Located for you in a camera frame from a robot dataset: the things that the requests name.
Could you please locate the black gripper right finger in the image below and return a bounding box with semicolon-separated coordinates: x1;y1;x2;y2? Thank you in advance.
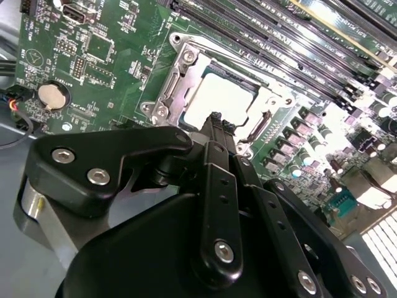
222;122;388;298

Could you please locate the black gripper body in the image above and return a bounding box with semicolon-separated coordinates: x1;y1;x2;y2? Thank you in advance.
55;191;296;298

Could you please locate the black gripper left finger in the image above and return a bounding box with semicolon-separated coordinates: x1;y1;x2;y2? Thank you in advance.
14;113;243;286

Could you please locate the metal socket cover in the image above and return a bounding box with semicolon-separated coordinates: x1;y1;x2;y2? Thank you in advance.
153;42;296;155

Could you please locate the silver CPU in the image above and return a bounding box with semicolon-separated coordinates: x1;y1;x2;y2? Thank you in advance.
182;73;260;133

